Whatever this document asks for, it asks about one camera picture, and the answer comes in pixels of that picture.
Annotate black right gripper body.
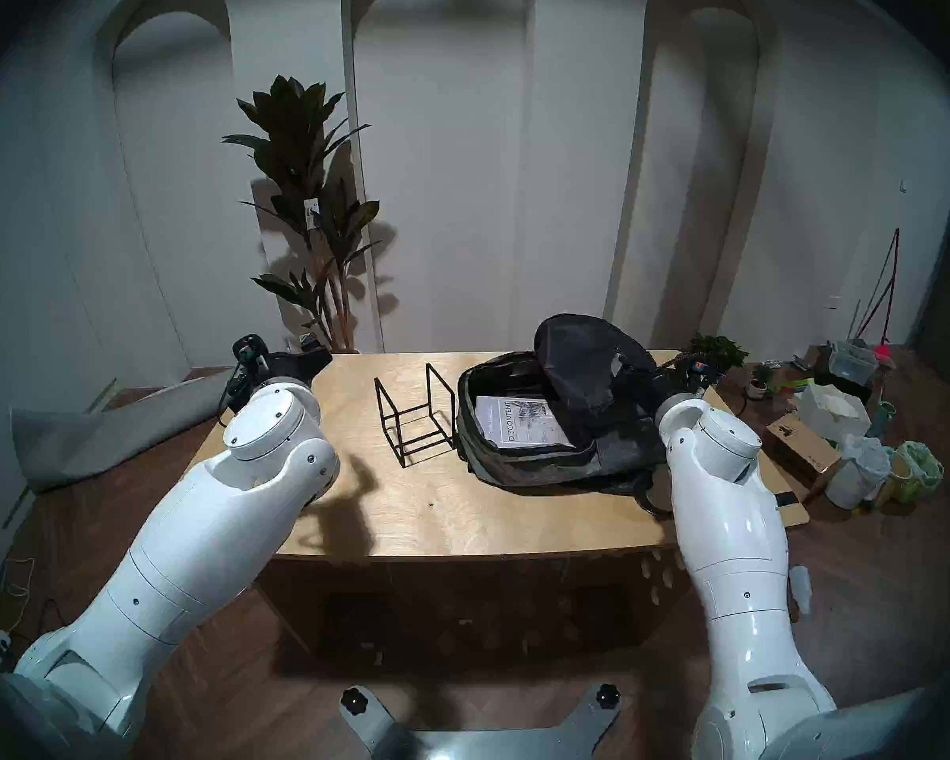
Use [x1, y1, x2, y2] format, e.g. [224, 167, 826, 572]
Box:
[646, 355, 723, 405]

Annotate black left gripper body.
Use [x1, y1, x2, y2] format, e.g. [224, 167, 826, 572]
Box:
[261, 351, 323, 389]

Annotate white Discontent book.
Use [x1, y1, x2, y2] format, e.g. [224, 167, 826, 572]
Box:
[475, 396, 577, 450]

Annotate grey black backpack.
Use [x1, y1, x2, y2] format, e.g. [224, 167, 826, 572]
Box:
[453, 313, 797, 522]

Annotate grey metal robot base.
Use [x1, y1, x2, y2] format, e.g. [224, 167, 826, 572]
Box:
[340, 683, 622, 760]

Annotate small bushy potted plant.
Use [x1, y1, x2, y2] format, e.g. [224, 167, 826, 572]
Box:
[685, 332, 749, 378]

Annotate brown cardboard box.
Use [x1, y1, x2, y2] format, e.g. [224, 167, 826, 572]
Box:
[766, 414, 842, 482]

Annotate black storage box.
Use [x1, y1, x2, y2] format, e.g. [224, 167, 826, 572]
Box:
[812, 347, 873, 405]

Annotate white open box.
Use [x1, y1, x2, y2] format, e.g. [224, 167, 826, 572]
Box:
[796, 382, 872, 443]

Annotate clear plastic container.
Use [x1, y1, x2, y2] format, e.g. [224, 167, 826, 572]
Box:
[827, 340, 878, 386]

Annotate white bagged waste bin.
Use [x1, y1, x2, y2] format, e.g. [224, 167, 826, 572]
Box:
[825, 434, 894, 511]

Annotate tall potted leafy plant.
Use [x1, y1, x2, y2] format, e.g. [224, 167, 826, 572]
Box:
[222, 75, 382, 354]

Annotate rolled grey carpet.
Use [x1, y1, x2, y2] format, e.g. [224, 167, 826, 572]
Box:
[9, 363, 242, 494]

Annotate brown bucket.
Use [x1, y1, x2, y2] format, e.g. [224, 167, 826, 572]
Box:
[875, 450, 913, 507]

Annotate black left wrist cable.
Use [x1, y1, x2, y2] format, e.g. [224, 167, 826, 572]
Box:
[218, 361, 249, 428]

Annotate black wire book stand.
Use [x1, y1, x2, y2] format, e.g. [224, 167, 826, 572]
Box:
[374, 363, 457, 468]

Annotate tangled floor cables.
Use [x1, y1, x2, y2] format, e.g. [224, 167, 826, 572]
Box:
[0, 521, 68, 656]

